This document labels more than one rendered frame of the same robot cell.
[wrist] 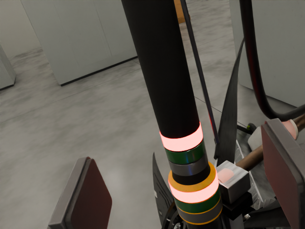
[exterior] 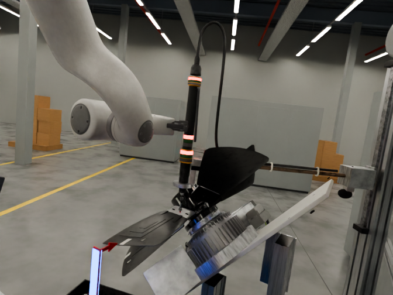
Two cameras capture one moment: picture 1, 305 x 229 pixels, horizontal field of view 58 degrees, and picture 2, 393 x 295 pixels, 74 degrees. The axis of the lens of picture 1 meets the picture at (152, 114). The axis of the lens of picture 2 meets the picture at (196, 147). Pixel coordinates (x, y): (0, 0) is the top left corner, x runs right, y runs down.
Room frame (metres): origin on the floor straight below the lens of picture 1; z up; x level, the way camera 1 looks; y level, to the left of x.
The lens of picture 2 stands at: (-0.62, -0.35, 1.52)
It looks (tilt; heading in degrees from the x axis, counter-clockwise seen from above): 7 degrees down; 20
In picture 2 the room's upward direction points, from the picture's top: 7 degrees clockwise
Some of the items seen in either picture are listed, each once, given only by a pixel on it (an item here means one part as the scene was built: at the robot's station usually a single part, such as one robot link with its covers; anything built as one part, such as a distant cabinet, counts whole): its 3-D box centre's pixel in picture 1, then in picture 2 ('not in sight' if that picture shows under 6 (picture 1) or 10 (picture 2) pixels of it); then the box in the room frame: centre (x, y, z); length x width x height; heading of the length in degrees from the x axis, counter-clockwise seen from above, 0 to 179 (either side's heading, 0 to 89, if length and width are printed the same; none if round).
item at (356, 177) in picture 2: not in sight; (357, 177); (0.46, -0.58, 1.37); 0.10 x 0.07 x 0.08; 115
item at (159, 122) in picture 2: not in sight; (149, 123); (-0.01, 0.01, 1.49); 0.11 x 0.10 x 0.07; 170
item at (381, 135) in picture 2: not in sight; (376, 149); (0.48, -0.63, 1.48); 0.05 x 0.03 x 0.62; 25
